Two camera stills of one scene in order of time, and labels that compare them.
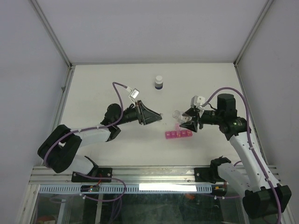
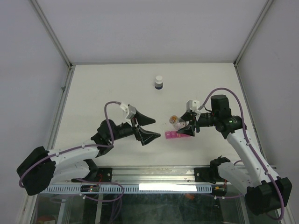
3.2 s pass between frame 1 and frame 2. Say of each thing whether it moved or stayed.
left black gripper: moved
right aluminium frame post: stayed
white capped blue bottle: stayed
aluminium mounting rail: stayed
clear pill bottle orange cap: moved
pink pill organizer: stayed
